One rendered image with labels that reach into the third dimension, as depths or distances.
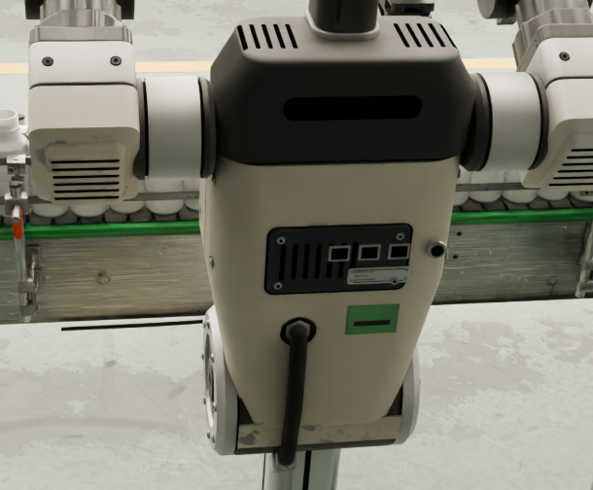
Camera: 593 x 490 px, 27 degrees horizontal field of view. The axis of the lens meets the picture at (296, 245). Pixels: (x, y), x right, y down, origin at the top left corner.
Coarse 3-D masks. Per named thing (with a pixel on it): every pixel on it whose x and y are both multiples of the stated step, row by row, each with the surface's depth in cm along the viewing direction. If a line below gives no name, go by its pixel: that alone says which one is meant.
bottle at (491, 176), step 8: (472, 176) 197; (480, 176) 196; (488, 176) 196; (496, 176) 196; (504, 176) 198; (472, 192) 198; (480, 192) 198; (488, 192) 197; (496, 192) 198; (480, 200) 198; (488, 200) 198
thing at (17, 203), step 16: (16, 160) 178; (16, 176) 180; (16, 192) 174; (592, 192) 197; (16, 208) 174; (16, 224) 176; (592, 224) 194; (16, 240) 179; (592, 240) 196; (16, 256) 180; (32, 256) 186; (592, 256) 197; (32, 272) 185; (592, 272) 200; (32, 288) 183; (576, 288) 201; (592, 288) 200; (32, 304) 185
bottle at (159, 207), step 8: (152, 184) 187; (160, 184) 186; (168, 184) 186; (176, 184) 187; (152, 200) 188; (160, 200) 188; (168, 200) 188; (176, 200) 189; (152, 208) 189; (160, 208) 189; (168, 208) 189; (176, 208) 190
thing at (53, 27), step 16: (48, 0) 109; (64, 0) 108; (80, 0) 107; (96, 0) 108; (112, 0) 110; (48, 16) 108; (64, 16) 106; (80, 16) 106; (96, 16) 106; (112, 16) 109; (32, 32) 102; (48, 32) 102; (64, 32) 102; (80, 32) 103; (96, 32) 103; (112, 32) 103; (128, 32) 104
